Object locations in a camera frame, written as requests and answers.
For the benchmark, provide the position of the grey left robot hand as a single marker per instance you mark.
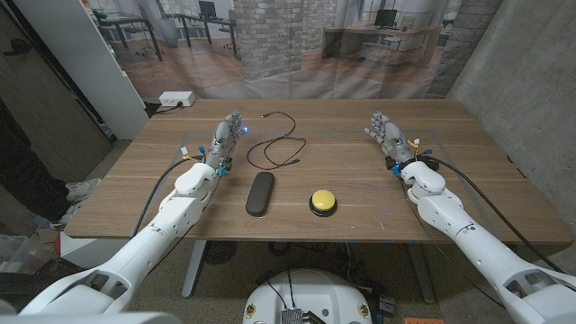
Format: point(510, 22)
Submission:
point(222, 139)

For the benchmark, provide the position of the orange flat object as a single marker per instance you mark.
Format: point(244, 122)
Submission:
point(423, 321)

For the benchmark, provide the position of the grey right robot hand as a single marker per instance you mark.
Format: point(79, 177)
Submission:
point(392, 137)

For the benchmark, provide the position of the person in dark trousers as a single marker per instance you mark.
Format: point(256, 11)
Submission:
point(27, 180)

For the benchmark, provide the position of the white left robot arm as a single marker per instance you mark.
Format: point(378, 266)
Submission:
point(171, 220)

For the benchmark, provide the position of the white sneaker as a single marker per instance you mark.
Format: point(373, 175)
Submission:
point(83, 189)

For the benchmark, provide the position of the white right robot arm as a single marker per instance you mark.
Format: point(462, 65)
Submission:
point(472, 243)

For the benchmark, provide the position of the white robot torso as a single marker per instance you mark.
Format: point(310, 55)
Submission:
point(310, 292)

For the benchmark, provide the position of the white cabinet panel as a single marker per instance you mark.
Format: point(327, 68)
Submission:
point(90, 63)

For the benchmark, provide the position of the printed office backdrop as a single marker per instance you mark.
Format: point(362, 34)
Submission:
point(270, 49)

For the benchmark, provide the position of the brown wooden door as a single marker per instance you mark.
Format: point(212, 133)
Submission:
point(49, 112)

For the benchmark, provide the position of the white power strip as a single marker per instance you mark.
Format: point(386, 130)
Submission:
point(176, 98)

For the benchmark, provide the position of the black glasses case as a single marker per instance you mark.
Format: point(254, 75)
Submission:
point(260, 193)

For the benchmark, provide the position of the grey table leg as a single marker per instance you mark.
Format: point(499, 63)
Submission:
point(193, 270)
point(422, 274)

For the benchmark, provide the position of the black round floor fan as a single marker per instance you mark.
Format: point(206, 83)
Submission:
point(219, 252)

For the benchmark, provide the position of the yellow push button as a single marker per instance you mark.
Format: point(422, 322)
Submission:
point(323, 199)

